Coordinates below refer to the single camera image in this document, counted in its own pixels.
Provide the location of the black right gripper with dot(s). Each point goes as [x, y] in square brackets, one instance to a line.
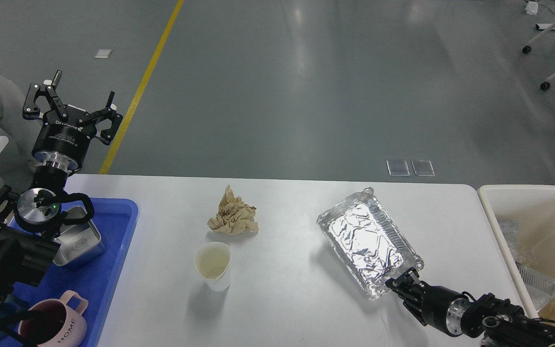
[437, 306]

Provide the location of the clear floor plate right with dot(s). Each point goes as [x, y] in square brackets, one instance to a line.
[423, 167]

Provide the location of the white paper cup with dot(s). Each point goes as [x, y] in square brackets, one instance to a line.
[212, 263]

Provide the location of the person in black top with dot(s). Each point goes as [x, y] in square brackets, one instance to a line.
[23, 132]

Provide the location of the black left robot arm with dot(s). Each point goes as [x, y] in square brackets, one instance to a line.
[30, 222]

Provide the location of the blue plastic tray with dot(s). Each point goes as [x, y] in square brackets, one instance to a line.
[96, 279]

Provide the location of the clear floor plate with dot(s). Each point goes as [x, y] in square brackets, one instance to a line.
[423, 167]
[398, 168]

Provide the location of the beige plastic bin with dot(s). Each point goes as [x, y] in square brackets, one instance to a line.
[532, 207]

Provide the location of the stainless steel rectangular tin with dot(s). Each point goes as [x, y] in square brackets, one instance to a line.
[79, 244]

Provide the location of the brown paper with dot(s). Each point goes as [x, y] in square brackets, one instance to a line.
[234, 216]

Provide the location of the foil tray in bin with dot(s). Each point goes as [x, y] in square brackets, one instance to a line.
[540, 287]

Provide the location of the aluminium foil tray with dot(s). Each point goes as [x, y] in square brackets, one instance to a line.
[368, 242]

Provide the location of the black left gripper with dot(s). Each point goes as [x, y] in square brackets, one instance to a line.
[57, 136]

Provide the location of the pink HOME mug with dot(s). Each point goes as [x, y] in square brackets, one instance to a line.
[56, 322]

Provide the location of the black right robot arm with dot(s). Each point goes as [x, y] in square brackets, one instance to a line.
[495, 322]

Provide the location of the clear floor plate left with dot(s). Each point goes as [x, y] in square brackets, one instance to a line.
[398, 168]

